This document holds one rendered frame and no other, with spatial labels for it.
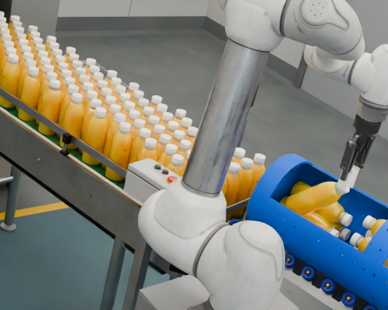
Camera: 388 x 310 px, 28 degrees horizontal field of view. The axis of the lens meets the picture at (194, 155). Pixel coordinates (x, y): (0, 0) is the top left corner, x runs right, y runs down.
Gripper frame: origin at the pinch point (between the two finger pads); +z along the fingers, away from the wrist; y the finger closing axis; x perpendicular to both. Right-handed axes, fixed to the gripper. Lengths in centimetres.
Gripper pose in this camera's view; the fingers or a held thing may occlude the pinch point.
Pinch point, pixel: (347, 178)
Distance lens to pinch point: 233.9
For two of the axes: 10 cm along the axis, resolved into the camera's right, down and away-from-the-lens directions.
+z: -2.2, 8.7, 4.4
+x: -7.3, -4.4, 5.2
